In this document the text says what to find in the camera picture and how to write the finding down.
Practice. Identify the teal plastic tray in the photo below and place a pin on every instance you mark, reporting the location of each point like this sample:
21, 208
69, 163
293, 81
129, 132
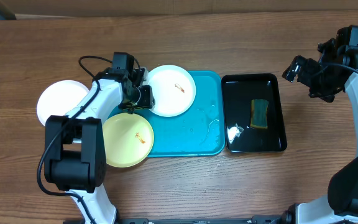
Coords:
199, 131

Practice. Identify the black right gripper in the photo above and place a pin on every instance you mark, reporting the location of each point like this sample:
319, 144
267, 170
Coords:
307, 69

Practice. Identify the black plastic tray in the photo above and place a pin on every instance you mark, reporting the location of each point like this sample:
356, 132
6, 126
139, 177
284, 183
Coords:
238, 91

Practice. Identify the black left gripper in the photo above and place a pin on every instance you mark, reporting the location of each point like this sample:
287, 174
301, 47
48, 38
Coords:
148, 102

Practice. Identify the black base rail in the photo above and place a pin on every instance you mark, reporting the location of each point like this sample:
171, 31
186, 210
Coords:
257, 219

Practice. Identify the green yellow sponge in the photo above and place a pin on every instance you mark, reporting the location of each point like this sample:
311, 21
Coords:
259, 108

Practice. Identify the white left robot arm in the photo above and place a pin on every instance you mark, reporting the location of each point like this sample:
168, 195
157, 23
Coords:
74, 158

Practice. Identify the yellow plate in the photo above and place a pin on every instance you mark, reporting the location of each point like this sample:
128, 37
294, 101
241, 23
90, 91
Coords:
128, 139

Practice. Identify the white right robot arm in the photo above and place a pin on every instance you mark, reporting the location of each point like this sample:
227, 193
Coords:
340, 205

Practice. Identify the white plate with stain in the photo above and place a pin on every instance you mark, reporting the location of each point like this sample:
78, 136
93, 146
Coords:
173, 88

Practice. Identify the large white plate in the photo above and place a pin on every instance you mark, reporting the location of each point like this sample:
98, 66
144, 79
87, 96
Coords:
59, 98

